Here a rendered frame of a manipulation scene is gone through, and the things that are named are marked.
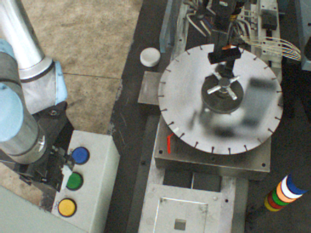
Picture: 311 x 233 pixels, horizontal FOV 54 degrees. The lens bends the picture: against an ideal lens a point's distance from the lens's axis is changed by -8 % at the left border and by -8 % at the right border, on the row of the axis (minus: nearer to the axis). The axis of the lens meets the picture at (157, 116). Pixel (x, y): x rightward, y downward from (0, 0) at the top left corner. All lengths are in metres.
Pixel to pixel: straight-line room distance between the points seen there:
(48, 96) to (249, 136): 0.55
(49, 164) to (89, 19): 1.86
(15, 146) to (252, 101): 0.59
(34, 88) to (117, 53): 1.30
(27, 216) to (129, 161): 0.73
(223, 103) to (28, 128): 0.50
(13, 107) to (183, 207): 0.48
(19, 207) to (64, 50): 2.05
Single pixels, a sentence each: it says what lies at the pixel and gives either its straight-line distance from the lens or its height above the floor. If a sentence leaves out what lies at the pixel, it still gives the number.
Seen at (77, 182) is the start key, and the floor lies 0.91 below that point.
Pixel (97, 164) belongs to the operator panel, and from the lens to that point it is 0.84.
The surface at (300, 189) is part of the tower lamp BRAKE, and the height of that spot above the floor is 1.16.
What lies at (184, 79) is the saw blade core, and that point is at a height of 0.95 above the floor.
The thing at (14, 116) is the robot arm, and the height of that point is 1.30.
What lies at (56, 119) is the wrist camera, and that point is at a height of 1.11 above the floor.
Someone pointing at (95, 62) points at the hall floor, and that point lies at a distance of 2.15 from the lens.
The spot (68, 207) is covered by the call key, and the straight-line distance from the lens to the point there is 0.82.
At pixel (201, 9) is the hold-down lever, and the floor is 1.22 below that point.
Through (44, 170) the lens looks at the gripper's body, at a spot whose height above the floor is 1.12.
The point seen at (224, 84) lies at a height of 1.00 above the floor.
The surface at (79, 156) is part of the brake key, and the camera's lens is 0.85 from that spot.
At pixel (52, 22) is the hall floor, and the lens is 2.50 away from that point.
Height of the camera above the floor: 1.67
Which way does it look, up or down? 63 degrees down
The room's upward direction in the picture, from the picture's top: 6 degrees counter-clockwise
